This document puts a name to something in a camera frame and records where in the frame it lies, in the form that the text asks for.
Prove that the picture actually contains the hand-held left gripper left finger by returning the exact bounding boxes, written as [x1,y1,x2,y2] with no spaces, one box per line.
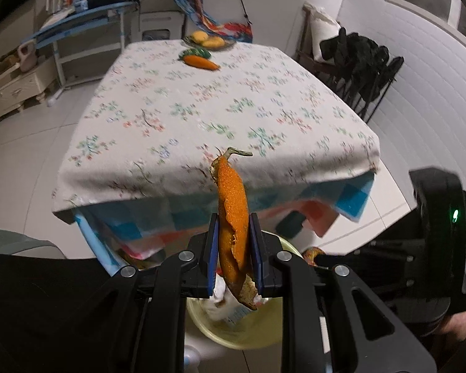
[109,213,220,373]

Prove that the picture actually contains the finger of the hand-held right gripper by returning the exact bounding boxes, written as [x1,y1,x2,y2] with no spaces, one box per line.
[314,237,426,300]

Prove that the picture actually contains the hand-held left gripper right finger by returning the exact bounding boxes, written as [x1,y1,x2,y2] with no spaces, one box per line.
[249,213,437,373]

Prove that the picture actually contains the orange peel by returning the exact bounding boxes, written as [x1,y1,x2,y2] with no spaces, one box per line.
[210,147,259,311]

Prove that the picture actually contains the yellow plastic basin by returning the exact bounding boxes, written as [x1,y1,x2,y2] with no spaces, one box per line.
[185,231,307,350]

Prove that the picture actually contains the person's right hand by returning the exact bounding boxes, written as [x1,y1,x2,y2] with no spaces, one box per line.
[437,307,466,337]

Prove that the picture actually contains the blue checkered cloth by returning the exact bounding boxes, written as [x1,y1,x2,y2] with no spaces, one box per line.
[74,171,375,276]

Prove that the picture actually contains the floral tablecloth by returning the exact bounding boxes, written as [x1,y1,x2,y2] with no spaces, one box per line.
[51,40,381,224]

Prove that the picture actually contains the carrot soft toy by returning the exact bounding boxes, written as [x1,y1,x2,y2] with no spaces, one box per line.
[179,48,221,71]

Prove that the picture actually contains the grey plastic chair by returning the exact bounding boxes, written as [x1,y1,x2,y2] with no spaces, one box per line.
[0,228,66,259]

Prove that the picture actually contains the dark fruit plate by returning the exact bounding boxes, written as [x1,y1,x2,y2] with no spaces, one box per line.
[182,35,237,51]

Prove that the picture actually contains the wooden chair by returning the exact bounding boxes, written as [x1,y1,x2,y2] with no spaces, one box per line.
[295,3,315,67]

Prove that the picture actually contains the white pillow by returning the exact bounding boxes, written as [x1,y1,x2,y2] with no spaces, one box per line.
[308,6,342,63]

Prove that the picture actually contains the white box appliance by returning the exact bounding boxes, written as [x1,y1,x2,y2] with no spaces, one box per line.
[138,11,183,41]

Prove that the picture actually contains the colourful hanging bag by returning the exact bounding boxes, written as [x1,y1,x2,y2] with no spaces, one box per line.
[174,0,254,43]

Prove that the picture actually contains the white cabinet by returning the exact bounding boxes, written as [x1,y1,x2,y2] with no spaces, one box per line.
[194,0,346,63]

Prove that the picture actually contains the cream television cabinet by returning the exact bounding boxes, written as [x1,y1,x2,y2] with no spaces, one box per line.
[0,52,59,125]

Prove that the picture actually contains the blue study desk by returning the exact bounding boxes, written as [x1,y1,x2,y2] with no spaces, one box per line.
[21,2,140,86]

